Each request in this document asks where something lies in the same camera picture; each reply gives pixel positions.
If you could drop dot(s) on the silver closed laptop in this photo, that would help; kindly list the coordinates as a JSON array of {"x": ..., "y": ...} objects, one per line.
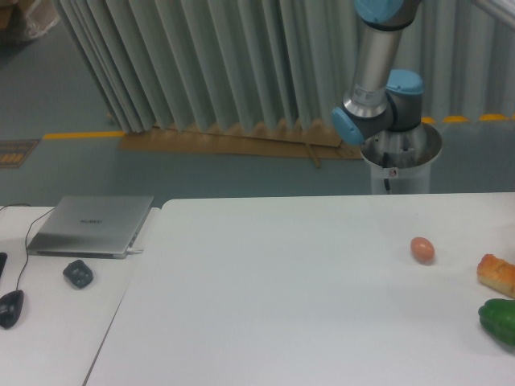
[{"x": 92, "y": 226}]

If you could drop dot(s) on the brown egg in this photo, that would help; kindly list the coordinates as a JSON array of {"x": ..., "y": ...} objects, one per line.
[{"x": 422, "y": 250}]

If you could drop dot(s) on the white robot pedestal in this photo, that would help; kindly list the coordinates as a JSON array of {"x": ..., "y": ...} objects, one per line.
[{"x": 400, "y": 162}]

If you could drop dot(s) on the pale green curtain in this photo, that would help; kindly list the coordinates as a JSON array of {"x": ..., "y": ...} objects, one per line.
[{"x": 207, "y": 63}]

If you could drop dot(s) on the cardboard boxes in corner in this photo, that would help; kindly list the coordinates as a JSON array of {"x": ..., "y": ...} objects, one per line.
[{"x": 24, "y": 21}]

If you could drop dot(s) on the black computer mouse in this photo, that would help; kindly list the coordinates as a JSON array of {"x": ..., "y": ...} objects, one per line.
[{"x": 11, "y": 308}]

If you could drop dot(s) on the green bell pepper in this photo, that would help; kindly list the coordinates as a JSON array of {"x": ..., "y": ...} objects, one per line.
[{"x": 497, "y": 318}]

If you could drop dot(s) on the white usb dongle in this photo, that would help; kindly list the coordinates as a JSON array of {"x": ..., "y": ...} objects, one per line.
[{"x": 132, "y": 251}]

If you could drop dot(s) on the black keyboard edge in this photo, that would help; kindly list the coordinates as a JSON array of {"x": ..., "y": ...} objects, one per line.
[{"x": 3, "y": 259}]

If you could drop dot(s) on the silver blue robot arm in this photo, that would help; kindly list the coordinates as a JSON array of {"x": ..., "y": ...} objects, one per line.
[{"x": 378, "y": 68}]

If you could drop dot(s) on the toasted bread loaf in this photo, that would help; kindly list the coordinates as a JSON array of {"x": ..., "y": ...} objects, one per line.
[{"x": 496, "y": 274}]

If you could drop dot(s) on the brown cardboard sheet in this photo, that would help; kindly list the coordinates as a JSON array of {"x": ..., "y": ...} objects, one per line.
[{"x": 317, "y": 142}]

